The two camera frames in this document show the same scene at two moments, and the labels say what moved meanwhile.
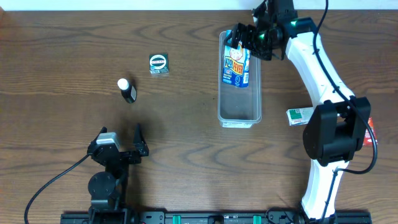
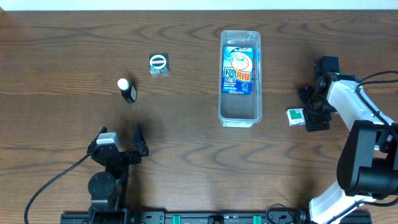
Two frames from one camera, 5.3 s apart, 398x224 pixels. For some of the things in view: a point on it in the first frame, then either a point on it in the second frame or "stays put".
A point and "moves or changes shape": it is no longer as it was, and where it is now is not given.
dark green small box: x=158 y=63 stays put
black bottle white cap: x=127 y=91 stays put
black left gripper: x=142 y=151 stays put
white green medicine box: x=300 y=116 stays put
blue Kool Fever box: x=236 y=65 moves or changes shape
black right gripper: x=249 y=39 to x=310 y=117
